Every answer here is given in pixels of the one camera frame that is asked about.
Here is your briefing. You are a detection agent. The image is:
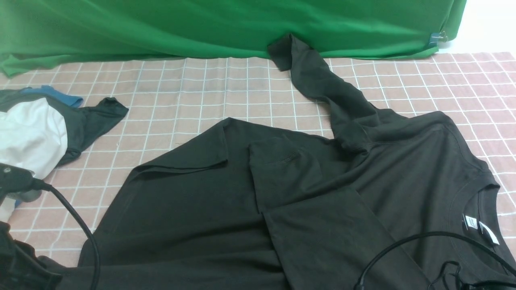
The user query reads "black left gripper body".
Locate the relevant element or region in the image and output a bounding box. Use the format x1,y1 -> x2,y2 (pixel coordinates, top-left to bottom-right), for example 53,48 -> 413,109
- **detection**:
0,222 -> 62,290

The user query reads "dark gray long-sleeve shirt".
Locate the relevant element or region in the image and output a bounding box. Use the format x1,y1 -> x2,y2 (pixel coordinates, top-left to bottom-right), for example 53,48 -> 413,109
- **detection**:
40,34 -> 516,290

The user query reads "dark gray short-sleeve shirt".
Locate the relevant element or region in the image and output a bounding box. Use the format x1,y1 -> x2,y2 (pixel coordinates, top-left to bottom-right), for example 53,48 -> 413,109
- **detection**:
1,89 -> 129,166

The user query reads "white garment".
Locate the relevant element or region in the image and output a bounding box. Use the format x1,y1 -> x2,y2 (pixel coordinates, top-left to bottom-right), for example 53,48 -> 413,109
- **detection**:
0,97 -> 68,179

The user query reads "blue garment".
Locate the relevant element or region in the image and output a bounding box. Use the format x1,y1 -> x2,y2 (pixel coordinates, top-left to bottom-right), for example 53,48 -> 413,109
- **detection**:
21,85 -> 84,108

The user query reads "green backdrop cloth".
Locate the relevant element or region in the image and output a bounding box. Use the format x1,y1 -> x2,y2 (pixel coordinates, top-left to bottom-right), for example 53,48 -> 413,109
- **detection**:
0,0 -> 466,77

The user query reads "blue binder clip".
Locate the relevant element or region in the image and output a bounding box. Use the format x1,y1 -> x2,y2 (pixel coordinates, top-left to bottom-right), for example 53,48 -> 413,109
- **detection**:
428,31 -> 448,48

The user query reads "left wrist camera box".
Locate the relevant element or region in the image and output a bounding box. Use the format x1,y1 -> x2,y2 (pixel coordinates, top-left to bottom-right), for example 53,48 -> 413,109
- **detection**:
0,163 -> 41,203

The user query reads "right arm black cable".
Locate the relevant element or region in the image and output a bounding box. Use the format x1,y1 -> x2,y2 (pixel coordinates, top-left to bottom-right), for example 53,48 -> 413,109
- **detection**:
354,231 -> 516,290

